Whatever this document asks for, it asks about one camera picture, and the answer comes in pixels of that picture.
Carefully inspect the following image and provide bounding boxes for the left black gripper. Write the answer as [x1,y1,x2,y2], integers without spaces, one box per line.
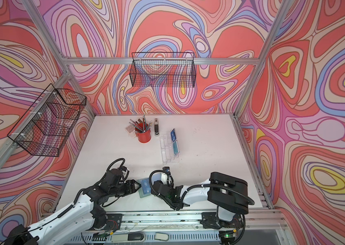
[109,179,143,198]

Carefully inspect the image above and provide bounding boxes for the blue card carried to wallet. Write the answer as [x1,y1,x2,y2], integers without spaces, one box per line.
[140,179,151,195]

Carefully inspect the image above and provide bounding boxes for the mint green card wallet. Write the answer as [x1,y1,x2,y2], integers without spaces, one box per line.
[138,178,151,198]

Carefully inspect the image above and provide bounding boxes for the clear acrylic card holder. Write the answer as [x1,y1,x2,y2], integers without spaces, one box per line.
[159,130,180,165]

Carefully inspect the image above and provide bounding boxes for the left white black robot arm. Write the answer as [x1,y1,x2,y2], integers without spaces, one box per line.
[3,158,141,245]

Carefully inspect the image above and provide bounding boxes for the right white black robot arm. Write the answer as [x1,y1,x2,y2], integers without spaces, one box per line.
[148,167,255,230]

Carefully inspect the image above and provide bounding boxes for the blue VIP card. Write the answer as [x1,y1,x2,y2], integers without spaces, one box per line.
[170,129,177,143]

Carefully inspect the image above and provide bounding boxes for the pink calculator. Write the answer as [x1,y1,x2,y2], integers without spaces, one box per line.
[125,124,136,134]

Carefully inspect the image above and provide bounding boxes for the red pen cup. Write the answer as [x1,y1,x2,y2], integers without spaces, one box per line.
[135,129,151,144]

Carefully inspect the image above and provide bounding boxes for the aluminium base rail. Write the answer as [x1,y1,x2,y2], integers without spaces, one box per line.
[34,209,289,245]

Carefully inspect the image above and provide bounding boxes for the left black wire basket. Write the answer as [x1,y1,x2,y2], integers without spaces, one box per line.
[7,84,87,157]

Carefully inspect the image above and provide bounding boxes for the black wire basket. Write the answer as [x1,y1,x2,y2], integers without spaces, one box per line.
[129,52,197,88]
[7,84,87,157]

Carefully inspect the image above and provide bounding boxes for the back black wire basket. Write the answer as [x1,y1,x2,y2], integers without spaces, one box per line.
[129,52,197,88]

